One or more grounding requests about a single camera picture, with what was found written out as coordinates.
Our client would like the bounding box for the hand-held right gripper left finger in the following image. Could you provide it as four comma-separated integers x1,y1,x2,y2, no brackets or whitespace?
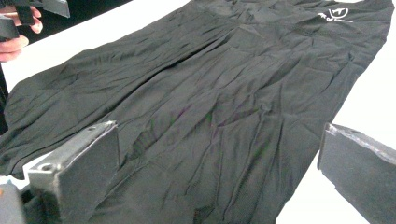
27,120,121,224

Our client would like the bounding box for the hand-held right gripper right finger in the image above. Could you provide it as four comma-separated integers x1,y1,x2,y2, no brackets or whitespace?
317,122,396,224

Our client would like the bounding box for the black cloth garment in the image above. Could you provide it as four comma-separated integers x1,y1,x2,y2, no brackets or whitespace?
0,0,396,224

